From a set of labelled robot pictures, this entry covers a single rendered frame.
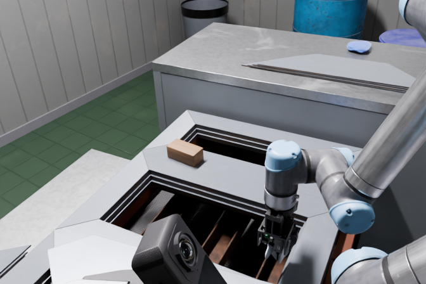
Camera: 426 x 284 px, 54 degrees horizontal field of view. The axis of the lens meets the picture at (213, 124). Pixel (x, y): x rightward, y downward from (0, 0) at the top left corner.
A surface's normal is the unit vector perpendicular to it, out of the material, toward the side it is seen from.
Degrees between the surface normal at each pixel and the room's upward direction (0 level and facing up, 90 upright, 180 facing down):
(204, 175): 0
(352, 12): 90
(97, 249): 0
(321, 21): 90
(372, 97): 0
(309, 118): 90
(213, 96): 90
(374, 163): 71
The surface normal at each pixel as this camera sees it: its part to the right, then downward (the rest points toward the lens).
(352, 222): 0.07, 0.52
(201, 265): 0.85, -0.40
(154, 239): -0.50, -0.81
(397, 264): -0.76, -0.57
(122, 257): -0.04, -0.86
